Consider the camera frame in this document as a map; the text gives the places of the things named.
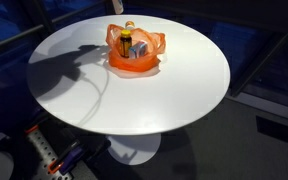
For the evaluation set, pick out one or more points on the orange plastic bag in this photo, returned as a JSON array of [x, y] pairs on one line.
[[134, 63]]

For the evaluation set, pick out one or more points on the blue and white box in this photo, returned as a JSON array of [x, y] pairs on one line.
[[138, 50]]

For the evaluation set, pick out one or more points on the dark bottle yellow cap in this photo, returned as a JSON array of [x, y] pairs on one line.
[[125, 43]]

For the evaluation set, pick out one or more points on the orange and purple clamp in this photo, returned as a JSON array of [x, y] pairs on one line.
[[67, 158]]

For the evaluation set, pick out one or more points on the dark metal railing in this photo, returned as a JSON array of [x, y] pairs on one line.
[[24, 33]]

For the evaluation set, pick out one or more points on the black floor vent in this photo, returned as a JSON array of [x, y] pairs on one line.
[[279, 131]]

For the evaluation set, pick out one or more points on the white table pedestal base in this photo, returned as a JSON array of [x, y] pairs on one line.
[[134, 148]]

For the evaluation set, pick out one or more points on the black metal frame bar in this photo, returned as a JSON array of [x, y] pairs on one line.
[[267, 56]]

